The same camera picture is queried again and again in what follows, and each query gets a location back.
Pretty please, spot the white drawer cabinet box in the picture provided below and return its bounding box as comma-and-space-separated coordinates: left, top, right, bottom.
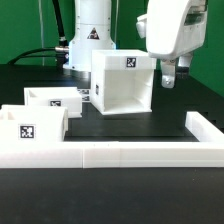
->
90, 50, 156, 115

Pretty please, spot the white L-shaped border fence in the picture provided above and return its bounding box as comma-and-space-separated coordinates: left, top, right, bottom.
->
0, 112, 224, 168

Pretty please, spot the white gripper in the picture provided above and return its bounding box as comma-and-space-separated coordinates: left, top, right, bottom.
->
136, 0, 208, 89

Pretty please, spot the white tag sheet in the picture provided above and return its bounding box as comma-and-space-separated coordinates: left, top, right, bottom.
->
78, 89, 90, 103

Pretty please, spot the white drawer tray rear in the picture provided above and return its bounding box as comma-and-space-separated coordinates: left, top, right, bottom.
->
24, 87, 82, 118

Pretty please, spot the white drawer tray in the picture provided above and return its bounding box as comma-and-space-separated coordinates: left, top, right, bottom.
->
24, 87, 82, 118
0, 105, 68, 142

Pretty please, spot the white drawer tray front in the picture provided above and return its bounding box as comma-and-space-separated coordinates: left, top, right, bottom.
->
0, 105, 68, 142

